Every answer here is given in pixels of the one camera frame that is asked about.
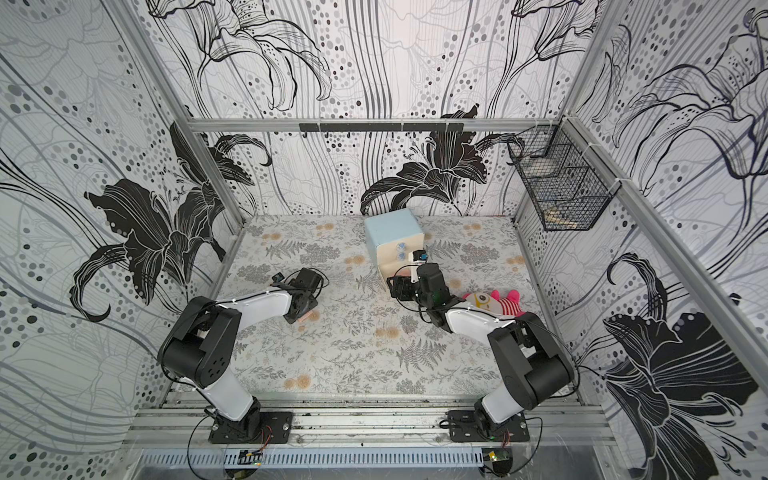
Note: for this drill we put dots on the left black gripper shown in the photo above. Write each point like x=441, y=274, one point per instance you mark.
x=312, y=302

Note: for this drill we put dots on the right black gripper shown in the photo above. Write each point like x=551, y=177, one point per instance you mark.
x=402, y=287

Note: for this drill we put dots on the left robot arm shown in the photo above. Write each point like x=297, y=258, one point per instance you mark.
x=200, y=346

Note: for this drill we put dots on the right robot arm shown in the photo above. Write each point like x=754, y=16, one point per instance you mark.
x=532, y=364

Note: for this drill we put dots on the pink striped plush toy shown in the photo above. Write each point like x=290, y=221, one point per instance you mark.
x=494, y=302

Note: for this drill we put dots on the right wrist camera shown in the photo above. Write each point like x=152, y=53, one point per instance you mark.
x=419, y=256

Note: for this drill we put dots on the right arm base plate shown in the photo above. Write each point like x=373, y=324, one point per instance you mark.
x=465, y=426

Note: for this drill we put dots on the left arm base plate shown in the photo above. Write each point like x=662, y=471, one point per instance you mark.
x=256, y=427

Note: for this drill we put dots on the black wire basket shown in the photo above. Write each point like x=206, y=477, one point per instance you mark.
x=557, y=166

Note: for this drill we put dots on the white slotted cable duct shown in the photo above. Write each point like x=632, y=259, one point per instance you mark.
x=323, y=458

